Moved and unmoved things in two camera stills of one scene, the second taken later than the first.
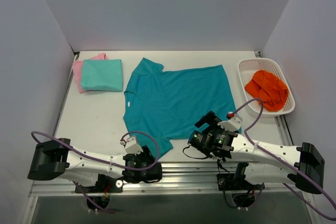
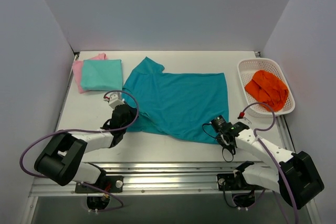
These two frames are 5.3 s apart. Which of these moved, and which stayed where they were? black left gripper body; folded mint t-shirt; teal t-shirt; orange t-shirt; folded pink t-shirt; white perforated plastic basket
Moved: black left gripper body; teal t-shirt
Stayed: orange t-shirt; white perforated plastic basket; folded pink t-shirt; folded mint t-shirt
